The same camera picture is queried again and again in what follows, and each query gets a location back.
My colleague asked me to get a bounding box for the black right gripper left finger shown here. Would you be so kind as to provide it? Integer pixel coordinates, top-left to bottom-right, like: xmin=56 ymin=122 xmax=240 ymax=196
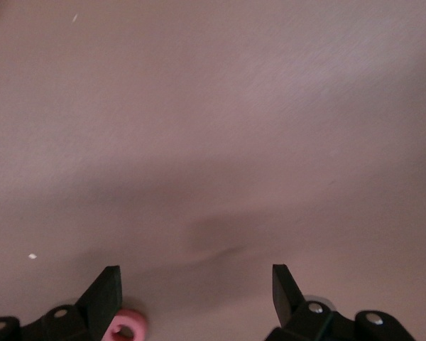
xmin=0 ymin=265 xmax=124 ymax=341

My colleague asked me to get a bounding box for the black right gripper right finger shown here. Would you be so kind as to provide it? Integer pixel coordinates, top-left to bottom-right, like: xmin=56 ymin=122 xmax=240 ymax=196
xmin=266 ymin=264 xmax=413 ymax=341

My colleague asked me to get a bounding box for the pink letter Q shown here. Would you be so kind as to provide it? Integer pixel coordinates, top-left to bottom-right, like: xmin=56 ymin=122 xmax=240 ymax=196
xmin=105 ymin=308 xmax=149 ymax=341

